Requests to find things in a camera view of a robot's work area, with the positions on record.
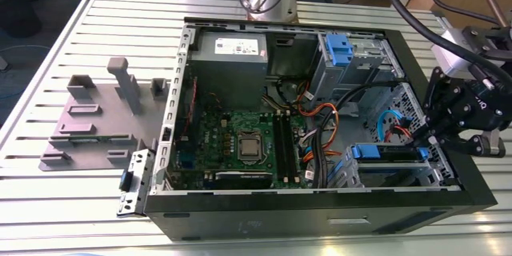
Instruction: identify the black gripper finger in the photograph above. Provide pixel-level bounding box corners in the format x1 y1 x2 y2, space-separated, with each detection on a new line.
425 124 506 158
410 67 457 142

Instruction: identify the red black power wire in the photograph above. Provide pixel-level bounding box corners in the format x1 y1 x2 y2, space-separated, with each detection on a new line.
390 118 418 138

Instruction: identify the blue data wire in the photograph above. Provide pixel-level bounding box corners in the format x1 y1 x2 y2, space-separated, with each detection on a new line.
376 108 413 143

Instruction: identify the hard disk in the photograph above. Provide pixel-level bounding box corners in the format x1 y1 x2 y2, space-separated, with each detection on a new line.
330 144 430 188

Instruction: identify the metal disk bay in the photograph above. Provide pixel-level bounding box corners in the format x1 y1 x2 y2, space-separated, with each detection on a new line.
345 141 457 189

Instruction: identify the grey metal drive cage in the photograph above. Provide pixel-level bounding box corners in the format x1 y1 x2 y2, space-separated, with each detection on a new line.
308 31 404 115

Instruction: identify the blue plastic drive latch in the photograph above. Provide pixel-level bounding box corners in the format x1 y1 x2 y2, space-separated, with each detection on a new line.
325 33 356 67

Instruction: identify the black RAM slot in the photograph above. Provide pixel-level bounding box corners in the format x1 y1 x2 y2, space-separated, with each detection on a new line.
282 111 301 183
273 111 289 183

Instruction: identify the CPU socket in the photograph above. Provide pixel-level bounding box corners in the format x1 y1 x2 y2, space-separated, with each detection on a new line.
234 129 265 164

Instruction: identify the silver CPU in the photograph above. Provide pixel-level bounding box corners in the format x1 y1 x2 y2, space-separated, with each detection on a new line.
240 138 261 156

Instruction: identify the grey power supply unit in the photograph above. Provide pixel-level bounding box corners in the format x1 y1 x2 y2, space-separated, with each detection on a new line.
185 30 269 112

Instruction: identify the black open PC case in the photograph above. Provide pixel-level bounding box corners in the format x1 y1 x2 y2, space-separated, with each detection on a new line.
141 16 498 242

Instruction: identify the black graphics card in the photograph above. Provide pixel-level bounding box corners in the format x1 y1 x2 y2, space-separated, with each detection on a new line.
213 170 273 191

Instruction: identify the green motherboard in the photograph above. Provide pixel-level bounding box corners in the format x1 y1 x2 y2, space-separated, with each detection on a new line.
169 109 318 191

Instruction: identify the metal expansion card retainer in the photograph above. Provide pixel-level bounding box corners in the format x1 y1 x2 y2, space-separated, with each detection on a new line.
114 147 156 218

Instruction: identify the grey plastic parts rack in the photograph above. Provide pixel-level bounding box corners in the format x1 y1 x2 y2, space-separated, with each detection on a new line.
37 56 172 173

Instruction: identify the green RAM stick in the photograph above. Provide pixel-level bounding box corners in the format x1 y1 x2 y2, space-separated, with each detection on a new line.
68 135 113 144

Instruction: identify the black office chair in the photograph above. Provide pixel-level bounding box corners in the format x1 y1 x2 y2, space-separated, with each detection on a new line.
0 0 45 38

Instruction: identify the orange yellow wire bundle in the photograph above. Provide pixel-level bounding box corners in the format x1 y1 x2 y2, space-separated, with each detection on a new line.
297 102 342 165

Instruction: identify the black cable bundle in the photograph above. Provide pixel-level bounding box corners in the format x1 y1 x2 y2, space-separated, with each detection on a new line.
310 79 402 188

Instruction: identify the yellow black wire bundle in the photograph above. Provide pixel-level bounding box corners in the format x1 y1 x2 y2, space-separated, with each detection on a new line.
261 76 310 112

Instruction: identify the thin red fan wire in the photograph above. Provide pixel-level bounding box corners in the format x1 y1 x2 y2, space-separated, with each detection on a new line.
174 76 200 143

